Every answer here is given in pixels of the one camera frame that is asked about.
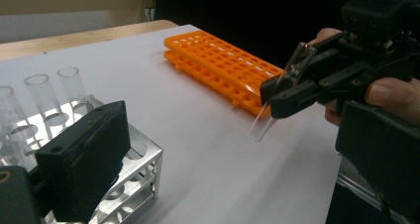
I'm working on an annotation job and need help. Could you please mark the clear glass test tube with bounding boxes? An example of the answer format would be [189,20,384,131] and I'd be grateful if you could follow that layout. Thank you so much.
[56,66,89,117]
[23,73,69,137]
[247,41,318,143]
[0,84,32,160]

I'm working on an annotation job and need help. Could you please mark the wooden table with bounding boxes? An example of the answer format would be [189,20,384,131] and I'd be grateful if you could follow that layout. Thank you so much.
[0,19,179,61]

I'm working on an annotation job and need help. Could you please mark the black curtain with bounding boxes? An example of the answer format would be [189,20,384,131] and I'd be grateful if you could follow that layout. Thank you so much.
[154,0,420,79]

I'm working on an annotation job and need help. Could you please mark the white table board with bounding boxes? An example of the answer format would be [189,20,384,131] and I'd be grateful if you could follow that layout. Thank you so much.
[0,24,345,224]

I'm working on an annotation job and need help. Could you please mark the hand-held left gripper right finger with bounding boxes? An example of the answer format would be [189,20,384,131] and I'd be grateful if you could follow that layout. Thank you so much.
[335,99,420,224]

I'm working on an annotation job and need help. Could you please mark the orange plastic test tube rack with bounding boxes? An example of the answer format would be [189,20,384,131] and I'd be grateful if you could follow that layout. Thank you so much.
[163,30,286,117]

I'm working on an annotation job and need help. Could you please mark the silver metal test tube rack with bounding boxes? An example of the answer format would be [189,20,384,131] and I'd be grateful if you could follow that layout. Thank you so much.
[0,94,164,224]

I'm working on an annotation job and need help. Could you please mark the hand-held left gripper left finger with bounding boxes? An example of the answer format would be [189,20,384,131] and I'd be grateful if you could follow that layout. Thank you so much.
[34,99,132,224]

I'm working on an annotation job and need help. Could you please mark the metal floor rail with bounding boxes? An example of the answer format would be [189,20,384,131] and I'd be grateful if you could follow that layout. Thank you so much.
[336,156,399,220]

